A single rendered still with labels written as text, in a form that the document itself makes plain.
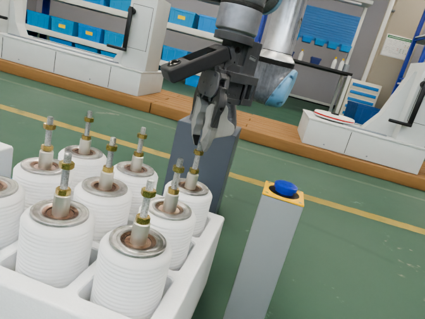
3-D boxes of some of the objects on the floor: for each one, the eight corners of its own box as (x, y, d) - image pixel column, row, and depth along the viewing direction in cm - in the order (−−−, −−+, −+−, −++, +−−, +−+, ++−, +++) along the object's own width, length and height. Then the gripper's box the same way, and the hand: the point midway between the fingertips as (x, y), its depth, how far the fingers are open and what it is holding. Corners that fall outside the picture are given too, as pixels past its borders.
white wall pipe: (346, 119, 631) (439, -139, 518) (352, 121, 629) (448, -138, 517) (347, 120, 620) (443, -144, 507) (354, 122, 618) (451, -142, 506)
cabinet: (331, 116, 611) (344, 77, 591) (358, 123, 606) (372, 85, 586) (336, 121, 556) (351, 78, 536) (366, 128, 551) (382, 86, 531)
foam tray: (61, 230, 87) (69, 164, 82) (206, 284, 81) (225, 216, 76) (-111, 342, 50) (-114, 235, 45) (131, 457, 44) (159, 348, 39)
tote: (338, 125, 505) (347, 100, 494) (366, 132, 503) (375, 107, 493) (348, 131, 457) (358, 104, 446) (378, 139, 455) (389, 112, 445)
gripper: (276, 44, 59) (242, 161, 65) (241, 38, 68) (214, 142, 74) (234, 31, 54) (202, 157, 60) (203, 27, 63) (178, 138, 69)
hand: (197, 141), depth 65 cm, fingers open, 3 cm apart
